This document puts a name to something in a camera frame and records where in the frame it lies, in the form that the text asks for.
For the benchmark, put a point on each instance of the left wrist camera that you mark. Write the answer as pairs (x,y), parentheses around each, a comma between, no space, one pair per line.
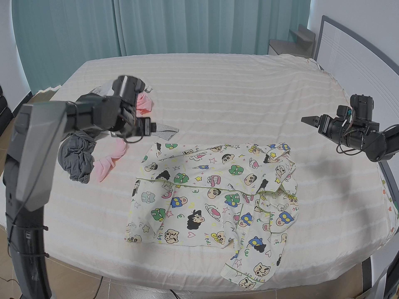
(146,126)

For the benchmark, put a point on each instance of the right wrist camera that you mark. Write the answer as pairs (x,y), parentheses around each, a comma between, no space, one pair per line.
(343,111)

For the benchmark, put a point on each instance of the pile of clothes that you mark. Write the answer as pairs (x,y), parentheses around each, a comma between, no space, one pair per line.
(78,157)

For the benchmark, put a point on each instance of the grey bedside table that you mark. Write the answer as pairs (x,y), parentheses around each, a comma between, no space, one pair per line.
(286,47)

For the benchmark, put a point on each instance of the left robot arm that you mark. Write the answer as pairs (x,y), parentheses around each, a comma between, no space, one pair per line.
(34,142)

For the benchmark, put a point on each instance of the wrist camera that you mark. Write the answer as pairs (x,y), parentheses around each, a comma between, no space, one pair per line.
(343,111)
(146,126)

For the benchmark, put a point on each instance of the bed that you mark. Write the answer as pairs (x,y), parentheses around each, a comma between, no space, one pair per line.
(233,104)

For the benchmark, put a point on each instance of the white printed pyjama top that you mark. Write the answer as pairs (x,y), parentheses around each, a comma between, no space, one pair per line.
(187,198)

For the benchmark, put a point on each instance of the blue-green curtain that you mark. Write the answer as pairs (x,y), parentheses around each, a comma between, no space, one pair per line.
(187,17)

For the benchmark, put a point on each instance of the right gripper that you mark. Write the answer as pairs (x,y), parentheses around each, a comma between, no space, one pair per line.
(330,128)

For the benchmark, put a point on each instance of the black padded chair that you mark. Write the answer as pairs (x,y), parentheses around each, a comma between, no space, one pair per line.
(3,111)

